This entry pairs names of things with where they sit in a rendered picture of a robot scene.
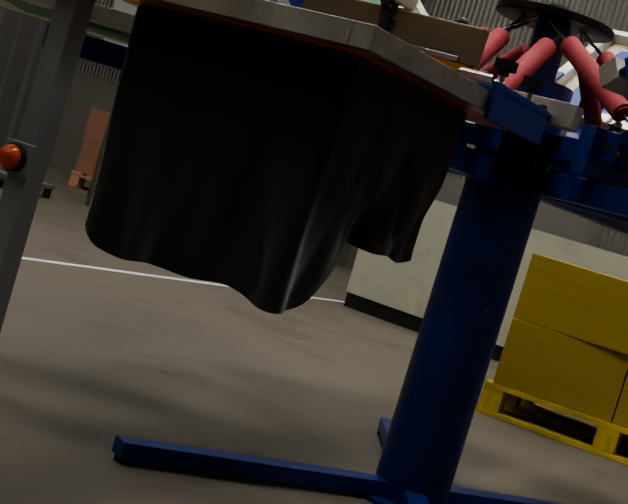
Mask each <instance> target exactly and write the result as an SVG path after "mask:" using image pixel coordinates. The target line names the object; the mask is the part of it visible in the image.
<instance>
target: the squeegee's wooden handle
mask: <svg viewBox="0 0 628 504"><path fill-rule="evenodd" d="M302 8H303V9H307V10H312V11H316V12H320V13H325V14H329V15H334V16H338V17H343V18H347V19H351V20H355V21H360V22H365V23H369V24H373V25H377V24H378V21H379V18H380V10H381V4H377V3H373V2H369V1H364V0H304V2H303V5H302ZM392 19H394V20H395V21H394V24H393V27H392V31H391V34H392V35H394V36H396V37H397V38H399V39H401V40H403V41H404V42H406V43H408V44H411V45H415V46H419V47H423V48H427V49H431V50H435V51H439V52H443V53H447V54H451V55H455V56H458V57H460V59H459V63H460V64H463V65H467V66H471V67H475V68H476V69H478V67H479V64H480V61H481V58H482V55H483V52H484V49H485V45H486V42H487V39H488V36H489V33H488V31H487V30H486V29H483V28H479V27H475V26H471V25H466V24H462V23H458V22H454V21H449V20H445V19H441V18H437V17H432V16H428V15H424V14H420V13H415V12H411V11H407V10H403V9H398V8H397V10H396V12H395V15H394V18H392Z"/></svg>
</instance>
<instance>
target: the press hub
mask: <svg viewBox="0 0 628 504"><path fill-rule="evenodd" d="M496 10H497V11H498V12H499V13H500V14H501V15H503V16H504V17H506V18H508V19H510V20H512V21H515V20H516V19H518V18H519V17H521V16H523V15H526V17H525V18H524V19H523V20H526V19H528V18H531V17H534V16H536V15H537V16H538V18H537V19H534V20H532V21H529V24H528V25H525V26H527V27H530V28H533V29H534V31H533V34H532V37H531V41H530V44H529V47H528V50H529V49H530V48H531V47H532V46H533V45H534V44H535V43H536V42H537V41H538V40H540V39H541V38H544V37H547V38H550V39H551V40H552V39H553V38H554V37H555V36H556V35H557V34H558V32H557V31H556V29H555V28H554V27H553V26H552V24H551V23H550V22H549V20H548V19H549V18H551V19H552V20H553V21H554V23H555V24H556V25H557V27H558V28H559V29H560V30H561V31H562V30H563V29H564V28H565V27H566V26H567V25H568V24H570V25H571V27H570V28H568V29H567V30H566V31H565V32H564V33H563V34H564V36H565V37H566V38H567V37H568V36H569V34H571V36H575V37H577V38H578V39H579V40H580V41H581V37H580V35H581V33H580V32H579V31H578V30H579V29H581V30H582V31H583V32H584V33H586V34H587V35H588V36H589V38H590V39H591V40H592V41H593V43H609V42H611V41H613V38H614V35H615V33H614V31H613V30H612V29H611V28H610V27H608V26H607V25H605V24H603V23H601V22H599V21H597V20H595V19H592V18H590V17H587V16H585V15H582V14H579V13H576V12H573V11H570V10H569V8H568V7H566V6H563V5H560V4H555V3H550V4H544V3H539V2H534V1H528V0H500V1H498V2H497V6H496ZM523 20H522V21H523ZM562 41H563V38H562V37H561V36H560V37H559V38H558V39H557V40H556V41H555V42H554V43H555V45H556V52H555V53H554V54H553V55H552V56H551V57H550V58H549V59H548V60H547V61H546V62H545V63H544V64H543V65H542V66H541V67H540V68H539V69H538V70H537V71H536V72H535V73H534V74H533V75H532V76H533V77H536V78H539V79H542V80H543V81H545V82H546V83H545V86H544V89H543V91H538V90H537V91H536V94H535V95H537V96H541V97H546V98H550V99H554V100H558V101H562V102H566V103H571V100H572V97H573V92H572V90H571V89H570V88H568V87H566V86H563V85H561V84H558V83H556V82H555V78H556V75H557V72H558V69H559V65H560V62H561V59H562V56H563V53H562V52H561V50H560V45H561V43H562ZM528 50H527V51H528ZM561 132H562V129H559V128H555V127H551V126H547V125H546V126H545V129H544V132H543V135H542V138H541V142H542V143H547V144H553V145H558V146H559V145H560V144H561V141H562V137H560V136H557V135H561ZM510 133H512V132H510ZM512 134H514V133H512ZM554 134H556V135H554ZM514 135H516V134H514ZM516 136H517V137H516V140H515V143H514V147H513V148H508V147H505V146H501V145H499V148H498V151H495V150H491V149H487V148H483V147H480V146H476V147H475V150H477V151H479V152H481V153H483V154H486V155H488V156H490V157H493V158H495V159H497V160H499V161H502V162H504V163H506V164H508V166H507V167H503V166H500V165H496V164H493V165H492V166H491V170H490V172H491V173H494V174H496V175H498V176H501V177H503V178H504V179H503V182H502V186H501V187H499V186H496V185H492V184H489V183H485V182H481V181H478V180H476V179H473V178H471V177H468V176H467V177H466V180H465V183H464V186H463V190H462V193H461V196H460V199H459V203H458V206H457V209H456V212H455V216H454V219H453V222H452V225H451V229H450V232H449V235H448V238H447V242H446V245H445V248H444V252H443V255H442V258H441V261H440V265H439V268H438V271H437V274H436V278H435V281H434V284H433V287H432V291H431V294H430V297H429V300H428V304H427V307H426V310H425V313H424V317H423V320H422V323H421V327H420V330H419V333H418V336H417V340H416V343H415V346H414V349H413V353H412V356H411V359H410V362H409V366H408V369H407V372H406V375H405V379H404V382H403V385H402V389H401V392H400V395H399V398H398V402H397V405H396V408H395V411H394V415H393V418H392V421H391V424H390V428H389V431H388V434H387V437H386V441H385V444H384V447H383V450H382V454H381V457H380V460H379V464H378V467H377V470H376V473H375V474H376V475H379V476H380V477H381V478H383V479H384V480H386V481H388V482H389V483H390V484H389V487H388V490H387V494H386V496H385V497H383V496H376V495H369V494H362V493H357V494H358V495H360V496H361V497H363V498H365V499H366V500H368V501H370V502H372V503H374V504H400V501H401V498H402V495H403V492H404V489H407V490H410V491H413V492H416V493H419V494H423V495H426V496H427V498H428V501H429V504H446V502H447V499H448V496H449V493H450V489H451V486H452V483H453V480H454V477H455V473H456V470H457V467H458V464H459V460H460V457H461V454H462V451H463V448H464V444H465V441H466V438H467V435H468V431H469V428H470V425H471V422H472V419H473V415H474V412H475V409H476V406H477V403H478V399H479V396H480V393H481V390H482V386H483V383H484V380H485V377H486V374H487V370H488V367H489V364H490V361H491V357H492V354H493V351H494V348H495V345H496V341H497V338H498V335H499V332H500V328H501V325H502V322H503V319H504V316H505V312H506V309H507V306H508V303H509V299H510V296H511V293H512V290H513V287H514V283H515V280H516V277H517V274H518V271H519V267H520V264H521V261H522V258H523V254H524V251H525V248H526V245H527V242H528V238H529V235H530V232H531V229H532V225H533V222H534V219H535V216H536V213H537V209H538V206H539V203H540V200H541V196H540V195H536V194H533V193H530V192H527V191H524V190H521V189H519V185H520V183H524V184H528V185H532V186H536V187H540V188H544V189H546V188H547V186H548V180H546V179H543V178H540V177H537V176H533V175H530V174H527V173H524V169H525V167H526V166H528V167H532V168H537V169H541V170H545V171H550V167H551V164H552V161H551V160H546V159H543V158H541V157H538V156H535V155H532V154H530V150H531V146H532V142H530V141H528V140H526V139H524V138H522V137H520V136H518V135H516Z"/></svg>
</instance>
